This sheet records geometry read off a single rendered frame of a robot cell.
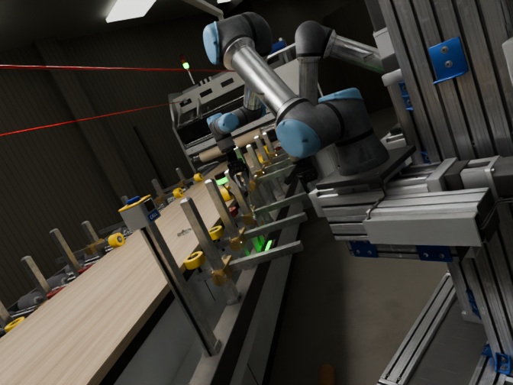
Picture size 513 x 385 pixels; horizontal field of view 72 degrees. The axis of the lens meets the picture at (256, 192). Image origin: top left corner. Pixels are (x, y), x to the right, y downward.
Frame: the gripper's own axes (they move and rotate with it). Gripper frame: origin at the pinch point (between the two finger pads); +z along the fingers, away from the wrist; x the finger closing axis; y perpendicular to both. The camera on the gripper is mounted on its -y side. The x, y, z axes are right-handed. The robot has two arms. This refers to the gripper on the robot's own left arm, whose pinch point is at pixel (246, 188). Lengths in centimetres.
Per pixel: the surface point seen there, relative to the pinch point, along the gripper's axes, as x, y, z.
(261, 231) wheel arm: -1.6, 13.0, 17.7
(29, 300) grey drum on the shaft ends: -146, -54, 17
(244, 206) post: -4.2, -9.9, 9.8
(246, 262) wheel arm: -11.6, 35.9, 19.3
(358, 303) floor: 34, -35, 100
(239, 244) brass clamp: -12.4, 16.5, 17.9
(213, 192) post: -13.4, 13.8, -6.2
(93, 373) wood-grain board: -53, 78, 13
